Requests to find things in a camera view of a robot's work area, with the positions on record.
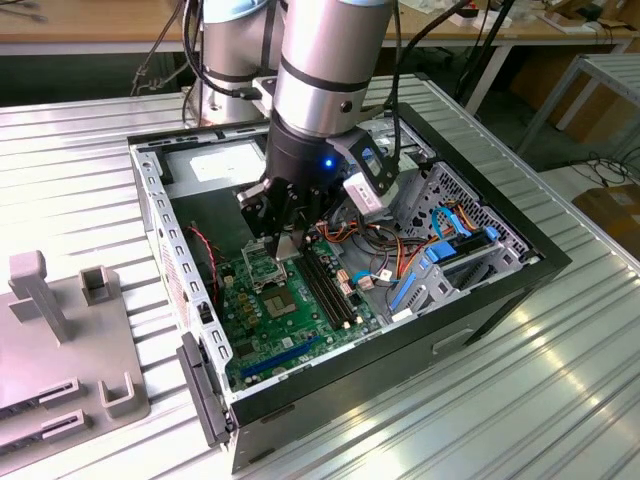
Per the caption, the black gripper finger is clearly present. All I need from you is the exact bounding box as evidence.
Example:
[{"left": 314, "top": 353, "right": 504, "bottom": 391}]
[
  {"left": 291, "top": 187, "right": 330, "bottom": 250},
  {"left": 234, "top": 179, "right": 292, "bottom": 261}
]

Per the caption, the silver CPU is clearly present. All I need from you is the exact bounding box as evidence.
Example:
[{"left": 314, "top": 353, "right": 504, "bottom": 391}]
[{"left": 273, "top": 234, "right": 302, "bottom": 262}]

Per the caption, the metal socket cover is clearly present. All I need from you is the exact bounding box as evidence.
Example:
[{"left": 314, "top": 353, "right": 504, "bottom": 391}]
[{"left": 241, "top": 241, "right": 290, "bottom": 295}]

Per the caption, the CPU socket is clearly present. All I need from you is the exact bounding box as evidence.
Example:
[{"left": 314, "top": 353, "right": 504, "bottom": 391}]
[{"left": 257, "top": 282, "right": 304, "bottom": 325}]

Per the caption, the grey power supply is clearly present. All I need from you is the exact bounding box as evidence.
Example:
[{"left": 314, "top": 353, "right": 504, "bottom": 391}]
[{"left": 160, "top": 138, "right": 271, "bottom": 257}]

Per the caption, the black case fan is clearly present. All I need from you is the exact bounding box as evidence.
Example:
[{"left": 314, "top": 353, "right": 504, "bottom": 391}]
[{"left": 185, "top": 224, "right": 225, "bottom": 321}]

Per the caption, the black RAM slot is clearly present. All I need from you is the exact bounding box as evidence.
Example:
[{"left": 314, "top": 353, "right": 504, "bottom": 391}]
[
  {"left": 303, "top": 239, "right": 362, "bottom": 324},
  {"left": 298, "top": 257, "right": 351, "bottom": 329}
]

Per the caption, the green motherboard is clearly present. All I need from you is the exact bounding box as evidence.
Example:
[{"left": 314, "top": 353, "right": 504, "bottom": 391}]
[{"left": 215, "top": 233, "right": 387, "bottom": 396}]

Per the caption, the blue plastic latch strip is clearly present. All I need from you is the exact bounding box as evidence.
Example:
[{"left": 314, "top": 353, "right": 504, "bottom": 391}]
[{"left": 389, "top": 272, "right": 419, "bottom": 312}]

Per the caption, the hard disk in blue carrier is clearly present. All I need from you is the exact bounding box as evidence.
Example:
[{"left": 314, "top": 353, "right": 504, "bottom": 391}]
[{"left": 423, "top": 225, "right": 500, "bottom": 265}]

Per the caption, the blue expansion slot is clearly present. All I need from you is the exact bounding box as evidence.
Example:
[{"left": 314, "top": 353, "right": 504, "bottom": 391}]
[{"left": 240, "top": 334, "right": 322, "bottom": 380}]

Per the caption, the grey disk bay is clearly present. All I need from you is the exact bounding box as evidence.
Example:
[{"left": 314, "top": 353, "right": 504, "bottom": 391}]
[{"left": 379, "top": 239, "right": 531, "bottom": 326}]

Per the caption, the black open PC case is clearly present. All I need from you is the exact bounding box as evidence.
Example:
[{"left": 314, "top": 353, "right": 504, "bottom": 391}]
[{"left": 126, "top": 101, "right": 574, "bottom": 475}]

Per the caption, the grey parts rack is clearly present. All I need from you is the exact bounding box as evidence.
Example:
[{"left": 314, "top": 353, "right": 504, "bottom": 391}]
[{"left": 0, "top": 251, "right": 154, "bottom": 447}]

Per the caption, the black stand pole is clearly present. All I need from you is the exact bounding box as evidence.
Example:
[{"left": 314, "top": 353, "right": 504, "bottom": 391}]
[{"left": 455, "top": 0, "right": 517, "bottom": 109}]

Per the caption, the white flat box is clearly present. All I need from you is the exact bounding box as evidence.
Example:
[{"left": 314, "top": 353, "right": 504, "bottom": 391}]
[{"left": 446, "top": 7, "right": 514, "bottom": 30}]

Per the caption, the long wooden desk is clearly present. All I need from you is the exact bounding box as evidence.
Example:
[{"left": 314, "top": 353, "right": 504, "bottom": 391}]
[{"left": 0, "top": 0, "right": 640, "bottom": 114}]

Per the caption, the brown cardboard box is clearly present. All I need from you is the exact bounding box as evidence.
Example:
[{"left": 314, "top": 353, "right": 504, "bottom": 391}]
[
  {"left": 509, "top": 47, "right": 629, "bottom": 146},
  {"left": 571, "top": 183, "right": 640, "bottom": 251}
]

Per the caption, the black camera bracket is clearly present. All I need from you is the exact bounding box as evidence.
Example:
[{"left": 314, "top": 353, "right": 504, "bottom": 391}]
[{"left": 327, "top": 127, "right": 400, "bottom": 197}]

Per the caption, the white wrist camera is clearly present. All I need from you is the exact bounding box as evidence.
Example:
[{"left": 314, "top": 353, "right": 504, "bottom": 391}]
[{"left": 343, "top": 173, "right": 386, "bottom": 217}]

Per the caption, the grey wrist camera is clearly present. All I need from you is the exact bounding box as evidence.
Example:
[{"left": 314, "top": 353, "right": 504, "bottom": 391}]
[{"left": 251, "top": 75, "right": 277, "bottom": 117}]

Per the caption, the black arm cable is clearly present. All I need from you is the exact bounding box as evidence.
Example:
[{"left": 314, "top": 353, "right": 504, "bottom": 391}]
[
  {"left": 180, "top": 0, "right": 261, "bottom": 101},
  {"left": 382, "top": 0, "right": 469, "bottom": 171}
]

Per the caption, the coloured wire bundle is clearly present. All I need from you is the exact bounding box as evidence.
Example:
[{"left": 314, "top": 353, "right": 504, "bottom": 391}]
[{"left": 319, "top": 214, "right": 426, "bottom": 289}]

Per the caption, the blue flat wire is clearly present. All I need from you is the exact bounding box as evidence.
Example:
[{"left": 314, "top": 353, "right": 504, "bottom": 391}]
[{"left": 429, "top": 205, "right": 475, "bottom": 241}]

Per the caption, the metal frame table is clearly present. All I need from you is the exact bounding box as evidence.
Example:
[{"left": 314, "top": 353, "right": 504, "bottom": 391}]
[{"left": 516, "top": 52, "right": 640, "bottom": 157}]

